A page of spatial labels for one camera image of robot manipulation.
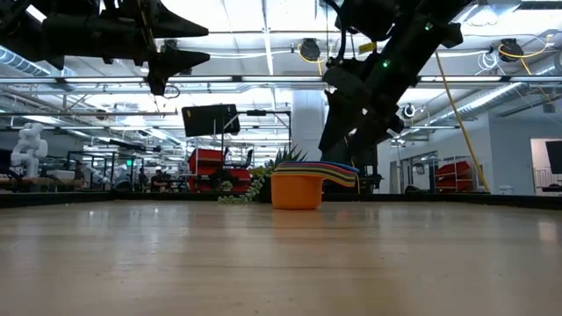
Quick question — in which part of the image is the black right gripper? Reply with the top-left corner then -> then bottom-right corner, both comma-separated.
319,43 -> 422,153

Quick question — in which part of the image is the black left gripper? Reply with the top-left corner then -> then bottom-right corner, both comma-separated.
41,0 -> 211,96

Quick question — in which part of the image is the red measuring cup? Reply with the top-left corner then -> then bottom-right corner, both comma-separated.
273,162 -> 359,174

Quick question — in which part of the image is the teal measuring cup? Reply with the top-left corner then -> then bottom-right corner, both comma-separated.
272,165 -> 358,176

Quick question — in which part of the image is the navy blue measuring cup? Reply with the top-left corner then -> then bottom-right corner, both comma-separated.
271,169 -> 358,183

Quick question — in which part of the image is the green measuring cup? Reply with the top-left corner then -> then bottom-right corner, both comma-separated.
271,170 -> 358,186

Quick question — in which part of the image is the orange measuring cup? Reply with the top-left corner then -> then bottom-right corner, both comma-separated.
270,172 -> 358,211

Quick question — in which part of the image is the black monitor on stand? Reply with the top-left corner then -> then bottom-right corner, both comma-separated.
181,104 -> 241,139

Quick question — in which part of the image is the long LED light bar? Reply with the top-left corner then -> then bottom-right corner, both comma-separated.
0,75 -> 562,84

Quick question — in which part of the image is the potted succulent plant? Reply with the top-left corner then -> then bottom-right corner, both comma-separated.
218,147 -> 308,205

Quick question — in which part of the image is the red storage bin rack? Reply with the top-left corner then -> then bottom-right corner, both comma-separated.
434,160 -> 485,193

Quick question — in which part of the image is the red tool cart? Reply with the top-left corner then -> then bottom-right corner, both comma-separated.
187,147 -> 254,194

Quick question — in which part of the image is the black ceiling cable reel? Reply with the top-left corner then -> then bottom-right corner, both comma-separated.
299,38 -> 321,62
498,38 -> 526,62

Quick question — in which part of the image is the black gantry frame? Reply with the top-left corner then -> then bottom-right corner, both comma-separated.
220,110 -> 292,176

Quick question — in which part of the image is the thick yellow hanging cable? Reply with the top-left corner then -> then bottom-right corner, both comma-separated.
434,51 -> 491,193

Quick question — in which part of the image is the black wall screen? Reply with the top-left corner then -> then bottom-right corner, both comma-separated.
545,140 -> 562,176

